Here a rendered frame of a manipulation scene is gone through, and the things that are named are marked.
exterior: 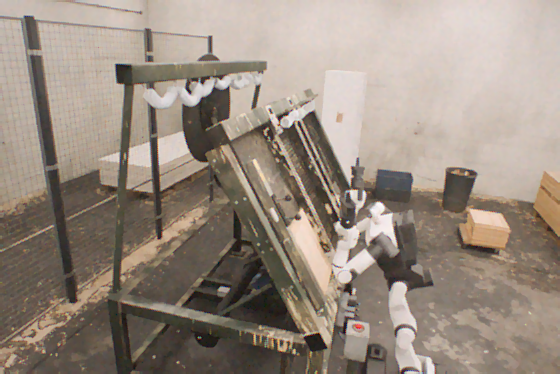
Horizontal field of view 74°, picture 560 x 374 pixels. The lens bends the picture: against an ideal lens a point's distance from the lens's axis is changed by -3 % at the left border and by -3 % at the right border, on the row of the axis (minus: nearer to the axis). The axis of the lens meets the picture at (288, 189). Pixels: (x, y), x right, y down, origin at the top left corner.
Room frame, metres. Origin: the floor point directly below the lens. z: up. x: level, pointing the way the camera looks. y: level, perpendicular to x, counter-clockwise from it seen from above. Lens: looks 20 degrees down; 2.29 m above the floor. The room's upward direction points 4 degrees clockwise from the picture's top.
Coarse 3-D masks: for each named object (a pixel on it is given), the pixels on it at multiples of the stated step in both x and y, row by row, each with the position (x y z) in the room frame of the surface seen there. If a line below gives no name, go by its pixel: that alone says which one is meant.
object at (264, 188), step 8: (256, 160) 2.04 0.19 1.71; (256, 168) 1.99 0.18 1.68; (256, 176) 1.99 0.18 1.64; (264, 184) 1.98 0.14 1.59; (264, 192) 1.98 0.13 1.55; (272, 192) 2.02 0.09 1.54; (272, 200) 1.97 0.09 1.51; (280, 216) 1.96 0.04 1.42; (280, 224) 1.96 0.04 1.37; (288, 232) 1.95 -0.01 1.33; (296, 240) 1.97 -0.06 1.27; (296, 248) 1.93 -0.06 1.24; (296, 256) 1.93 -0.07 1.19; (304, 256) 1.97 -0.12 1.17; (304, 264) 1.92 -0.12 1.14; (304, 272) 1.92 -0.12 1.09; (312, 272) 1.95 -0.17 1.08; (312, 280) 1.91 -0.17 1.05; (312, 288) 1.91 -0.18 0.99; (320, 288) 1.94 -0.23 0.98; (320, 296) 1.90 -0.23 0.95; (320, 304) 1.90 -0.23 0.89
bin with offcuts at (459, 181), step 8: (448, 168) 6.13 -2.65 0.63; (456, 168) 6.17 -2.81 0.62; (464, 168) 6.14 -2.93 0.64; (448, 176) 5.87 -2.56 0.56; (456, 176) 5.75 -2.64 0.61; (464, 176) 5.70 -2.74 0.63; (472, 176) 5.70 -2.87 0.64; (448, 184) 5.85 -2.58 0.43; (456, 184) 5.75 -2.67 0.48; (464, 184) 5.71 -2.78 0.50; (472, 184) 5.76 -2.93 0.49; (448, 192) 5.84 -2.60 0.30; (456, 192) 5.75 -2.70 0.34; (464, 192) 5.72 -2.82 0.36; (448, 200) 5.82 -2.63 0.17; (456, 200) 5.74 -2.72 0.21; (464, 200) 5.74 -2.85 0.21; (448, 208) 5.81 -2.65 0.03; (456, 208) 5.75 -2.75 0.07; (464, 208) 5.77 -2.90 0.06
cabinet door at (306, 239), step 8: (304, 216) 2.32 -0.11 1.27; (296, 224) 2.14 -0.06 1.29; (304, 224) 2.27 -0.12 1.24; (296, 232) 2.09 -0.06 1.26; (304, 232) 2.20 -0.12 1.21; (312, 232) 2.31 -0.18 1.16; (304, 240) 2.14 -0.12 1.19; (312, 240) 2.25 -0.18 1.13; (304, 248) 2.08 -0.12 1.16; (312, 248) 2.19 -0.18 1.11; (320, 248) 2.30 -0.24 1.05; (312, 256) 2.12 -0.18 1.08; (320, 256) 2.24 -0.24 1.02; (312, 264) 2.06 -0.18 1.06; (320, 264) 2.17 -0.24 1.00; (328, 264) 2.29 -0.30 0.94; (320, 272) 2.11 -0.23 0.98; (328, 272) 2.22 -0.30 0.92; (320, 280) 2.05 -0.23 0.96; (328, 280) 2.15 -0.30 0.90
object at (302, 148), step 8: (296, 120) 2.90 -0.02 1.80; (288, 128) 2.93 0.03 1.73; (296, 128) 2.92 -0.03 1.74; (296, 136) 2.92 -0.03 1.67; (296, 144) 2.92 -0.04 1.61; (304, 144) 2.91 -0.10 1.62; (304, 152) 2.90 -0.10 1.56; (304, 160) 2.90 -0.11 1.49; (312, 160) 2.90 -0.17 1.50; (312, 168) 2.89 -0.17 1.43; (312, 176) 2.88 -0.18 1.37; (320, 176) 2.89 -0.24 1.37; (320, 184) 2.87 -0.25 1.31; (320, 192) 2.87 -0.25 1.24; (328, 192) 2.89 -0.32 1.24; (328, 200) 2.85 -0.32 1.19; (336, 208) 2.88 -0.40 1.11; (336, 216) 2.84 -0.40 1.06
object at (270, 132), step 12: (276, 120) 2.46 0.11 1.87; (264, 132) 2.42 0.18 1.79; (276, 132) 2.41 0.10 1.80; (276, 144) 2.41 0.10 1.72; (276, 156) 2.40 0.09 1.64; (288, 168) 2.39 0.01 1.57; (288, 180) 2.38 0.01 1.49; (300, 192) 2.37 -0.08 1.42; (300, 204) 2.36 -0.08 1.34; (312, 216) 2.34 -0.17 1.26; (312, 228) 2.34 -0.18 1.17; (324, 240) 2.32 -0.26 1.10; (324, 252) 2.32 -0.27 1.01
